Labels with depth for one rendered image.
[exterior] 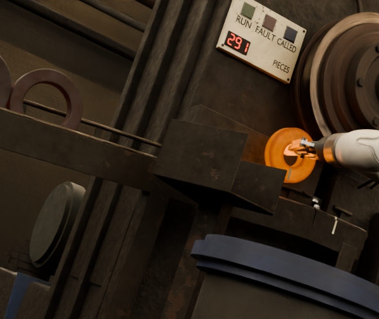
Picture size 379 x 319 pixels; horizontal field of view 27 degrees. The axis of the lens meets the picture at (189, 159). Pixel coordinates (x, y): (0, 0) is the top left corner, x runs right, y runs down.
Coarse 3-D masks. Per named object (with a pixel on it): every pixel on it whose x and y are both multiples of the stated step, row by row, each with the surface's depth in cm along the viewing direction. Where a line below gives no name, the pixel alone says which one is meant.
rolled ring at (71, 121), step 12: (36, 72) 193; (48, 72) 194; (60, 72) 196; (24, 84) 192; (60, 84) 196; (72, 84) 197; (12, 96) 190; (24, 96) 192; (72, 96) 197; (12, 108) 190; (72, 108) 197; (72, 120) 197
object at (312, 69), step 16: (352, 16) 234; (368, 16) 237; (336, 32) 231; (320, 48) 229; (304, 64) 233; (320, 64) 229; (304, 80) 231; (304, 96) 231; (320, 96) 228; (304, 112) 233; (320, 112) 228; (320, 128) 228
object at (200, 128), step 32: (192, 128) 180; (160, 160) 181; (192, 160) 177; (224, 160) 174; (192, 192) 198; (224, 192) 175; (256, 192) 197; (192, 224) 186; (224, 224) 187; (192, 288) 181
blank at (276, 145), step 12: (276, 132) 223; (288, 132) 223; (300, 132) 225; (276, 144) 221; (288, 144) 223; (264, 156) 223; (276, 156) 221; (300, 156) 227; (288, 168) 223; (300, 168) 225; (312, 168) 226; (288, 180) 223; (300, 180) 225
